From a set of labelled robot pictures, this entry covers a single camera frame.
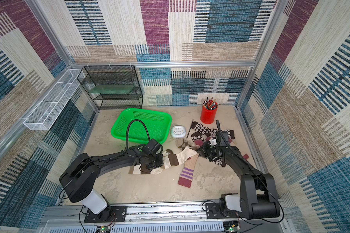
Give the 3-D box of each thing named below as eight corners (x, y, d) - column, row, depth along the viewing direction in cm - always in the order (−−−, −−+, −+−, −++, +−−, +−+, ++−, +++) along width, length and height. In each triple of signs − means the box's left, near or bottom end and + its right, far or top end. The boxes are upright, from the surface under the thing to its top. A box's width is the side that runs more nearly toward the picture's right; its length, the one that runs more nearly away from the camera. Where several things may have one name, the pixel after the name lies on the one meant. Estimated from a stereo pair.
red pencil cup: (201, 124, 111) (204, 109, 99) (199, 112, 119) (202, 97, 106) (214, 124, 111) (219, 109, 99) (212, 112, 119) (216, 97, 106)
